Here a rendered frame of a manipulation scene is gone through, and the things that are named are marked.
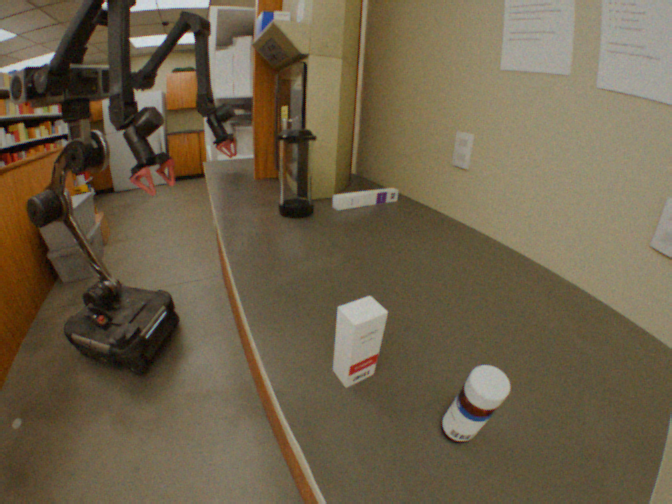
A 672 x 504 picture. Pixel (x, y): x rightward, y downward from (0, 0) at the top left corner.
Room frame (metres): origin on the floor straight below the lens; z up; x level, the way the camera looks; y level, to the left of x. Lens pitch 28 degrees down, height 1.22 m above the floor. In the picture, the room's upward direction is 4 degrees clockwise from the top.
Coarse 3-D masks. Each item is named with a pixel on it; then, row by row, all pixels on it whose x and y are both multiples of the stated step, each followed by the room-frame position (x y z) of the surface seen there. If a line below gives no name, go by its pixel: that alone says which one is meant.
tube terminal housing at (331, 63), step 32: (288, 0) 1.09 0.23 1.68; (320, 0) 0.89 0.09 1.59; (352, 0) 1.01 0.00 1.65; (320, 32) 0.90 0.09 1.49; (352, 32) 1.04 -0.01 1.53; (288, 64) 1.06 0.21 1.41; (320, 64) 0.90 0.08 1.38; (352, 64) 1.06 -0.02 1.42; (320, 96) 0.90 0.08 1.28; (352, 96) 1.09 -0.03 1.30; (320, 128) 0.91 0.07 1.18; (352, 128) 1.12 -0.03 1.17; (320, 160) 0.91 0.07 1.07; (320, 192) 0.91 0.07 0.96
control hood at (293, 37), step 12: (276, 24) 0.83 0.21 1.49; (288, 24) 0.85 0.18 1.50; (300, 24) 0.87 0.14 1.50; (264, 36) 0.95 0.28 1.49; (276, 36) 0.89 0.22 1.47; (288, 36) 0.85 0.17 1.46; (300, 36) 0.87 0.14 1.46; (288, 48) 0.90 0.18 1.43; (300, 48) 0.87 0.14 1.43; (288, 60) 0.99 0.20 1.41
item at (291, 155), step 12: (288, 144) 0.72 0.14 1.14; (300, 144) 0.72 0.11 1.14; (312, 144) 0.75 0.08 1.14; (288, 156) 0.72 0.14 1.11; (300, 156) 0.72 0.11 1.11; (312, 156) 0.76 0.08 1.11; (288, 168) 0.72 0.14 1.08; (300, 168) 0.72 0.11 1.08; (312, 168) 0.76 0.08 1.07; (288, 180) 0.72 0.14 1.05; (300, 180) 0.72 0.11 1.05; (288, 192) 0.72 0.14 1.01; (300, 192) 0.72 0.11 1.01; (288, 204) 0.72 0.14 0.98; (300, 204) 0.72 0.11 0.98
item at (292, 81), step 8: (296, 64) 0.94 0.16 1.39; (304, 64) 0.89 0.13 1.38; (280, 72) 1.10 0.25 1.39; (288, 72) 1.02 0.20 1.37; (296, 72) 0.94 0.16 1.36; (304, 72) 0.88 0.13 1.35; (280, 80) 1.10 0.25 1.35; (288, 80) 1.01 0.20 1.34; (296, 80) 0.94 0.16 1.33; (304, 80) 0.88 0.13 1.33; (280, 88) 1.10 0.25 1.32; (288, 88) 1.01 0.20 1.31; (296, 88) 0.94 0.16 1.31; (304, 88) 0.88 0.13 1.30; (280, 96) 1.09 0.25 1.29; (288, 96) 1.01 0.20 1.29; (296, 96) 0.93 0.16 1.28; (304, 96) 0.88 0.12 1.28; (280, 104) 1.09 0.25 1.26; (288, 104) 1.00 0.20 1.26; (296, 104) 0.93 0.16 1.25; (304, 104) 0.89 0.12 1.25; (280, 112) 1.09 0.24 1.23; (288, 112) 1.00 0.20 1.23; (296, 112) 0.93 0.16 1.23; (304, 112) 0.89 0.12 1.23; (280, 120) 1.09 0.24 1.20; (280, 128) 1.09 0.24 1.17; (288, 128) 1.00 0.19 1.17
